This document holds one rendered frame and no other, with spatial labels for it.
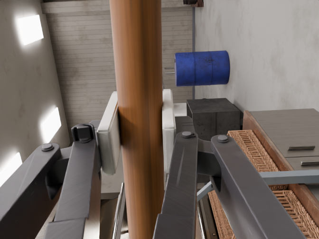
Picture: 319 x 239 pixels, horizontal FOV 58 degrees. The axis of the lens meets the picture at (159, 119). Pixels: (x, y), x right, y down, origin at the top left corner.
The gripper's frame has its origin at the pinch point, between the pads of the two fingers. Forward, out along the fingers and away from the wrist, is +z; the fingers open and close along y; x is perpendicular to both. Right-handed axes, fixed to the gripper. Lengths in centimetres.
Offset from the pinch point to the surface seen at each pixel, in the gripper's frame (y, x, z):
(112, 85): -157, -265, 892
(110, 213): -35, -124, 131
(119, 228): -25, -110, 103
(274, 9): 116, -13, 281
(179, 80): 32, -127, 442
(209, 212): 30, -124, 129
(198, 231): 20, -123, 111
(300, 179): 59, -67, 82
